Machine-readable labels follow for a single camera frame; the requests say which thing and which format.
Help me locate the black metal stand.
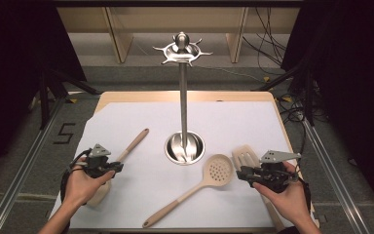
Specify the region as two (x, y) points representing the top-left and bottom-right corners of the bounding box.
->
(252, 61), (316, 128)
(28, 67), (101, 131)

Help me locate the beige perforated skimmer spoon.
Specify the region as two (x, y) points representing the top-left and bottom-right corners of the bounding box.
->
(141, 153), (235, 229)

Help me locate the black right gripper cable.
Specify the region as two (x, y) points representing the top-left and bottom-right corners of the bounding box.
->
(292, 162), (313, 211)

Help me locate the beige slotted spatula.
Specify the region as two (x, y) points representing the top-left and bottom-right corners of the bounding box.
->
(231, 144), (286, 232)

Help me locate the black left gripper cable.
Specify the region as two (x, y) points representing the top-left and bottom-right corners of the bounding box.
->
(60, 148), (93, 203)

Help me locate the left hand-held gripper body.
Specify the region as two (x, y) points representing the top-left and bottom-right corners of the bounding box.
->
(84, 143), (114, 179)

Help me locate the person's right hand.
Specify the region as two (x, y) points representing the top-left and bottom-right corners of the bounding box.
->
(252, 161), (310, 225)

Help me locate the bundle of black floor cables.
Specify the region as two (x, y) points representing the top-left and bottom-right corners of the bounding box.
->
(242, 6), (288, 76)

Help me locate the wooden shelf unit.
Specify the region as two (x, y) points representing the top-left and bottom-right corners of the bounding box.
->
(56, 6), (301, 64)

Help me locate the person's left hand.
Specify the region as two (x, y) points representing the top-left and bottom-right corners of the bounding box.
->
(63, 157), (115, 208)

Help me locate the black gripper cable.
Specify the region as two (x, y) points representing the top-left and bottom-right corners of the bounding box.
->
(292, 162), (313, 211)
(60, 148), (93, 203)

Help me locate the beige solid spoon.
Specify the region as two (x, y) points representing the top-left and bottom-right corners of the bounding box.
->
(87, 128), (150, 208)

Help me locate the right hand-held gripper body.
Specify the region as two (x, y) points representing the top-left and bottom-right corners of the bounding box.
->
(252, 149), (302, 193)

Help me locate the white paper sheet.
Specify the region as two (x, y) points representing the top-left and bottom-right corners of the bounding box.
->
(50, 100), (319, 230)

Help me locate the white floor cable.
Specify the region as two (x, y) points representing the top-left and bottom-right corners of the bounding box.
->
(194, 64), (264, 82)

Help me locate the tangle of black cables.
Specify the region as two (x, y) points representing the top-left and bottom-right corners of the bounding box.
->
(274, 92), (310, 157)

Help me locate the steel utensil rack stand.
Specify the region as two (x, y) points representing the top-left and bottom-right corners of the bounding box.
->
(152, 31), (213, 166)

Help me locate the black curtain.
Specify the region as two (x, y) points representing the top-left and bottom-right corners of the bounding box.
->
(280, 0), (374, 222)
(0, 0), (87, 183)

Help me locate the aluminium floor rail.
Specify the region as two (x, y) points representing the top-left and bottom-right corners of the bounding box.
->
(301, 118), (371, 234)
(0, 97), (67, 234)

